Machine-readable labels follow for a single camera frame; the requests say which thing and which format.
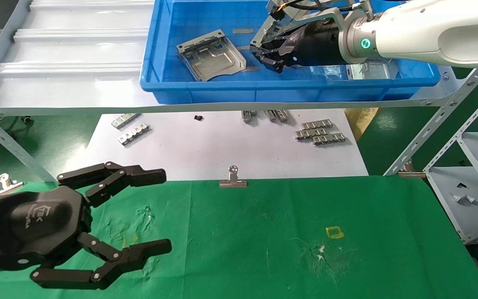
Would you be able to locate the small white plastic pieces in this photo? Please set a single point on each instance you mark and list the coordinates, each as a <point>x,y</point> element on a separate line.
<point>467,199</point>

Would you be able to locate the small grey metal bracket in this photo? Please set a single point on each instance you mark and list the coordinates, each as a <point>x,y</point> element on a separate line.
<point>247,115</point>
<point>282,116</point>
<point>270,115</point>

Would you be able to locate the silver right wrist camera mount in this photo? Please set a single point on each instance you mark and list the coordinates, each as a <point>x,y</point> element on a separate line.
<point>305,16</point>

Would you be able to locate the slotted metal strip part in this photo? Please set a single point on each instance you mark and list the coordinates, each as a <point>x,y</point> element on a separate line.
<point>317,123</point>
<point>309,133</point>
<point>125,121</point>
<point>329,139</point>
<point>133,135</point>

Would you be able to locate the grey metal tray part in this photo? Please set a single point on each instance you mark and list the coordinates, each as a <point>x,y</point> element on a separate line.
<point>214,56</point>
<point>262,35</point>

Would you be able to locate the flat grey metal tray part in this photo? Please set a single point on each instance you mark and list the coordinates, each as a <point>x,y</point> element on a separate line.
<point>214,56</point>

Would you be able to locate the clear plastic film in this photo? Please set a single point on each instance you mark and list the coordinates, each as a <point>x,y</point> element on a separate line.
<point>332,71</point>

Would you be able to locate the blue plastic bin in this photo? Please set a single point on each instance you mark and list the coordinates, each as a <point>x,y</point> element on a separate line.
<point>206,89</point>

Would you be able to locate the green table cloth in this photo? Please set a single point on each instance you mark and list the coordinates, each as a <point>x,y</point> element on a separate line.
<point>243,249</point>

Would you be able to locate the bright yellow square mark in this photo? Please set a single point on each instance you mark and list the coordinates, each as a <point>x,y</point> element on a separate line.
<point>328,233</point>

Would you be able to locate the white side shelf rack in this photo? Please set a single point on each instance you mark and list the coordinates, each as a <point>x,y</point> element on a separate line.
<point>446,182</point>

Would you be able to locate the grey tape strip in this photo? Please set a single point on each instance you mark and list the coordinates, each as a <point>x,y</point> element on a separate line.
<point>250,68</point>
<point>243,30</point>
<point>243,47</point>

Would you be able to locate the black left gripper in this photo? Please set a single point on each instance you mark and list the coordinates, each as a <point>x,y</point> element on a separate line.
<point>27,224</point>

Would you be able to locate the silver binder clip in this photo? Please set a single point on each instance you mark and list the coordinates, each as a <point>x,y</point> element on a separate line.
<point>411,173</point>
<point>6,185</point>
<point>232,182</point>

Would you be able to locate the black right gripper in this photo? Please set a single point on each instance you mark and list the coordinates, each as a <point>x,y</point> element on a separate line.
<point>318,43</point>

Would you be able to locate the boxy grey metal bracket part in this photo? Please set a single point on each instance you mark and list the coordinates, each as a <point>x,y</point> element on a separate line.
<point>371,70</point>

